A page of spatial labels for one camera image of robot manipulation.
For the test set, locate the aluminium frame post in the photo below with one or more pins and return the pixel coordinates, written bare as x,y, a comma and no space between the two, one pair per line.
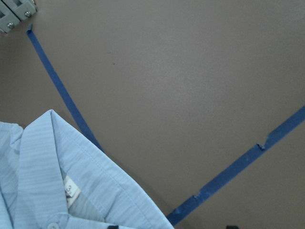
13,12

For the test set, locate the light blue button shirt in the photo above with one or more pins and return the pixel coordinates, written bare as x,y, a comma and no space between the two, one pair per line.
53,177

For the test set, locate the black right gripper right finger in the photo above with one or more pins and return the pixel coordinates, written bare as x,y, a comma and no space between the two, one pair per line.
230,227

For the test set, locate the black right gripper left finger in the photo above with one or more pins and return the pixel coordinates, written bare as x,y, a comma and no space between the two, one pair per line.
112,227

